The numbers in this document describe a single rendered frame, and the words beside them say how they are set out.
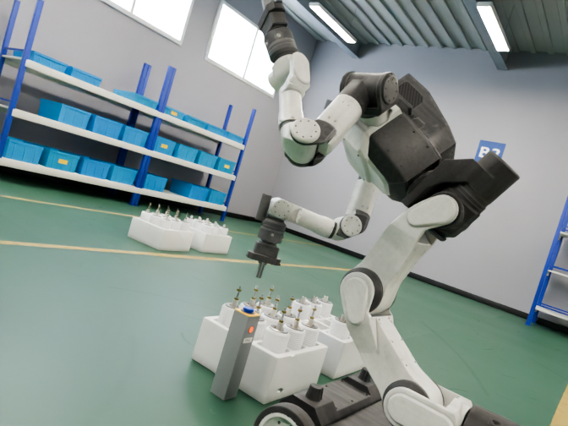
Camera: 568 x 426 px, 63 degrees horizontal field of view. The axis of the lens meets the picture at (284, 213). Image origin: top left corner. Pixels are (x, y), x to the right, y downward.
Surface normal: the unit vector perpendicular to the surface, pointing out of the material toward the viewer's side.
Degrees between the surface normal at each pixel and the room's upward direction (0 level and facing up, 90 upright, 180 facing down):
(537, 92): 90
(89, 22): 90
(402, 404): 90
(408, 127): 76
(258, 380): 90
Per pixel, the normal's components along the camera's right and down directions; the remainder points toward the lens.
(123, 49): 0.77, 0.26
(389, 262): -0.57, -0.14
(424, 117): -0.25, -0.40
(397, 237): -0.71, 0.25
